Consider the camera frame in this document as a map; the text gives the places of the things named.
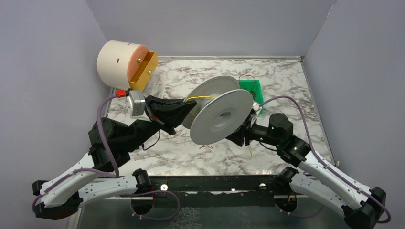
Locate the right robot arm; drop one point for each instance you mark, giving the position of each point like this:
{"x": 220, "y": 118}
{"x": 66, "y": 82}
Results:
{"x": 313, "y": 176}

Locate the packaged ruler set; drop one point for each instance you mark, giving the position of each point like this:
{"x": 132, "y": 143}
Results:
{"x": 158, "y": 90}

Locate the white perforated cable spool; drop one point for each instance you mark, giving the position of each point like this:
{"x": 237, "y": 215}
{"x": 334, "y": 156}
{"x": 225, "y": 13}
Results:
{"x": 221, "y": 109}

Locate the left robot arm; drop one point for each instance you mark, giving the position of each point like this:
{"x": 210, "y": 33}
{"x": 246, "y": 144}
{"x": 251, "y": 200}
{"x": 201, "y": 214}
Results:
{"x": 96, "y": 175}

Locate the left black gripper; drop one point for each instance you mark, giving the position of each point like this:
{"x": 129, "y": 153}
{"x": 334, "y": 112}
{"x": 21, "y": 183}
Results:
{"x": 154, "y": 111}

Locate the orange drawer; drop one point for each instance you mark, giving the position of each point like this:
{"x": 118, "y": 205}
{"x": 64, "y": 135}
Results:
{"x": 139, "y": 73}

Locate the green plastic bin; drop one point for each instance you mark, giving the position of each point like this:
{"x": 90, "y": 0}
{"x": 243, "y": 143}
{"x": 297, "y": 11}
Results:
{"x": 254, "y": 88}

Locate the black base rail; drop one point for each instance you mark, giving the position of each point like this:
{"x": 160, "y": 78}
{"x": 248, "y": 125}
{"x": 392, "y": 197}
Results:
{"x": 216, "y": 191}

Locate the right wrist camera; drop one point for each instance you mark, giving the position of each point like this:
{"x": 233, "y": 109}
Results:
{"x": 256, "y": 108}

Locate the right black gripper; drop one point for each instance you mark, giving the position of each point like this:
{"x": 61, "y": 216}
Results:
{"x": 241, "y": 135}

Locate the white cylinder drawer container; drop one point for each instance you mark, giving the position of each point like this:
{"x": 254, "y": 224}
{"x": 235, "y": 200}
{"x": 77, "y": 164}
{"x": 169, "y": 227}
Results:
{"x": 118, "y": 61}

